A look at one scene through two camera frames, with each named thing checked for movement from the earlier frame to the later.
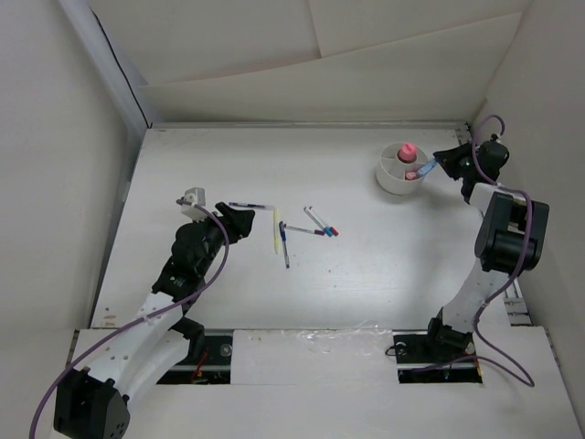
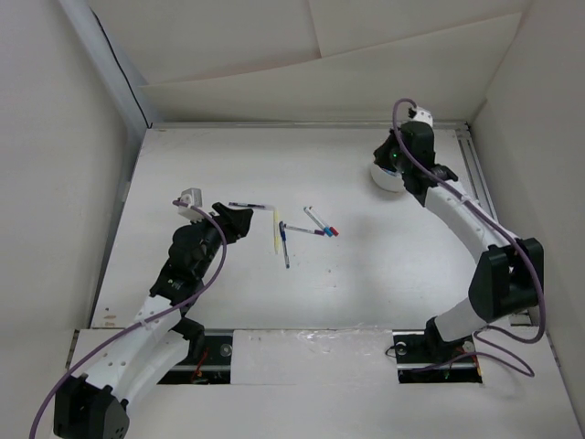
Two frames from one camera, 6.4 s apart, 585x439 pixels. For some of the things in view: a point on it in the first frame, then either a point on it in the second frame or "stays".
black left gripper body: x=215 y=240 stays
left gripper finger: x=232 y=218 stays
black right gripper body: x=473 y=168 to x=389 y=158
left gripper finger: x=239 y=225 stays
